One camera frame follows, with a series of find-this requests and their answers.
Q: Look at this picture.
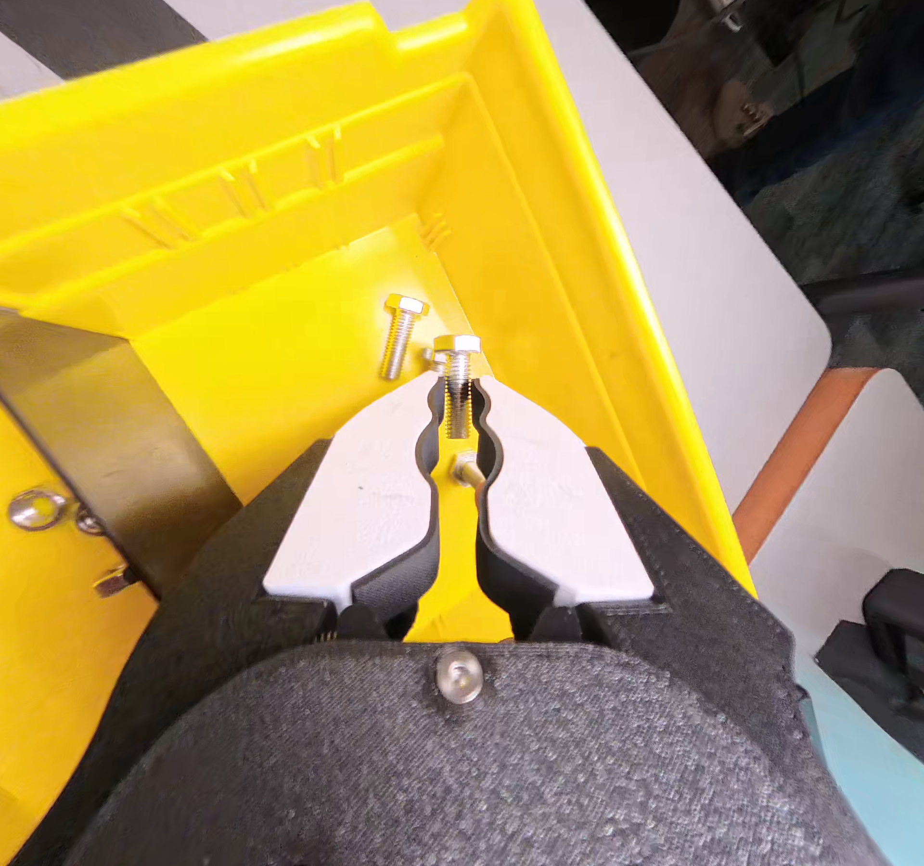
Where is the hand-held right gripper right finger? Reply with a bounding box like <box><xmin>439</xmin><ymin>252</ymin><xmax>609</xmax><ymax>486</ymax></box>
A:
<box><xmin>469</xmin><ymin>375</ymin><xmax>655</xmax><ymax>603</ymax></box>

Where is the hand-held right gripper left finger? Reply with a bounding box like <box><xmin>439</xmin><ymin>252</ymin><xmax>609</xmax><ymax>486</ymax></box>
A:
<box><xmin>263</xmin><ymin>375</ymin><xmax>441</xmax><ymax>621</ymax></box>

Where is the yellow plastic bin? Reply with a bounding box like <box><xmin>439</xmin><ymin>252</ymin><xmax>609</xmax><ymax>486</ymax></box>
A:
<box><xmin>0</xmin><ymin>0</ymin><xmax>757</xmax><ymax>838</ymax></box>

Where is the black bin divider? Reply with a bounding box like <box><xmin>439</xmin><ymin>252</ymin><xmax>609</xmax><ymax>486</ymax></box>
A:
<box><xmin>0</xmin><ymin>306</ymin><xmax>243</xmax><ymax>600</ymax></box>

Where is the black office chair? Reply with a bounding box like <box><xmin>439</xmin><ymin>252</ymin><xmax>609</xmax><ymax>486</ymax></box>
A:
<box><xmin>541</xmin><ymin>0</ymin><xmax>924</xmax><ymax>181</ymax></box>

